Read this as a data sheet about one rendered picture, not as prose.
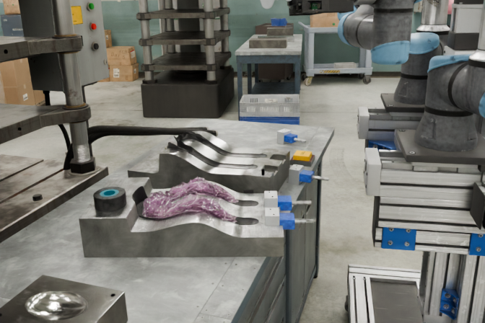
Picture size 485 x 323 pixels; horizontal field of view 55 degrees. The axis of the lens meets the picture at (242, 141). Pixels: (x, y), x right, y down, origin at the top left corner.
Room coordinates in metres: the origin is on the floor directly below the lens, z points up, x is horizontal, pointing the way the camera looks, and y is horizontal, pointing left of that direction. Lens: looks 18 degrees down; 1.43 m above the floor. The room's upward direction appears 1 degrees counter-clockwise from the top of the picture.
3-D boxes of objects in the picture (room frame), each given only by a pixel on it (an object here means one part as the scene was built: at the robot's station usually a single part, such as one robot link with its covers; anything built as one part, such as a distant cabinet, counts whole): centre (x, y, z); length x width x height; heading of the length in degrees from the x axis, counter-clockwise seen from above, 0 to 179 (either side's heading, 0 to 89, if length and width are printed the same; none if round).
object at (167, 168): (1.52, 0.11, 0.87); 0.50 x 0.26 x 0.14; 71
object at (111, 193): (1.11, 0.34, 0.93); 0.08 x 0.08 x 0.04
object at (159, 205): (1.16, 0.15, 0.90); 0.26 x 0.18 x 0.08; 88
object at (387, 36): (0.99, -0.30, 1.34); 0.11 x 0.08 x 0.11; 15
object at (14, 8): (8.05, 3.60, 1.26); 0.42 x 0.33 x 0.29; 82
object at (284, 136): (1.89, -0.21, 0.83); 0.13 x 0.05 x 0.05; 46
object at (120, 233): (1.16, 0.15, 0.86); 0.50 x 0.26 x 0.11; 88
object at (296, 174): (1.47, -0.22, 0.83); 0.13 x 0.05 x 0.05; 64
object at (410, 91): (1.65, -0.63, 1.09); 0.15 x 0.15 x 0.10
